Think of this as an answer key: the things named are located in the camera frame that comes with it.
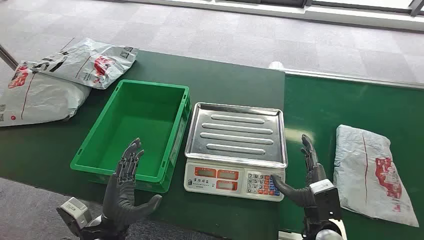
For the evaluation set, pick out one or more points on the green conveyor belt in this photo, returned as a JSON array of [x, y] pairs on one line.
[[348, 106]]

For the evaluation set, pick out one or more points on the grey mailer package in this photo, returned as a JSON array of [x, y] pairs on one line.
[[367, 172]]

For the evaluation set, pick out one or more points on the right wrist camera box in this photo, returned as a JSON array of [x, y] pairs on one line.
[[326, 198]]

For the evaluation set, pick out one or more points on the green plastic crate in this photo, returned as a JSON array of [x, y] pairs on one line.
[[132, 132]]

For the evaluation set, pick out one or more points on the dark metal pole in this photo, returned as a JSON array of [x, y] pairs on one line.
[[7, 56]]

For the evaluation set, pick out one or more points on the large white mailer package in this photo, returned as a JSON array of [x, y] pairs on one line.
[[39, 96]]

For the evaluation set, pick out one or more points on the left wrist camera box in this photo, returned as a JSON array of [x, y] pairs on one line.
[[74, 212]]

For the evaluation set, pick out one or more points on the window frame sill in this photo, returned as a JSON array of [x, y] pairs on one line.
[[314, 11]]

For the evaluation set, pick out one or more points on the white electronic scale steel tray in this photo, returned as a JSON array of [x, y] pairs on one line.
[[235, 136]]

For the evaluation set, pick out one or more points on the white mailer package black print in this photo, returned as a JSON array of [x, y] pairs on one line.
[[86, 63]]

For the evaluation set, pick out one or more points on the silver conveyor side rail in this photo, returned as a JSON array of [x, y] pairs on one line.
[[348, 78]]

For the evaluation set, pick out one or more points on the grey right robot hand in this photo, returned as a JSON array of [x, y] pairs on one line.
[[311, 159]]

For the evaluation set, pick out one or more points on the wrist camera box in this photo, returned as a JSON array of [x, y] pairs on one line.
[[74, 212], [326, 198]]

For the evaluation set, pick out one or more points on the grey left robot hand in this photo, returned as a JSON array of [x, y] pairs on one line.
[[121, 198]]

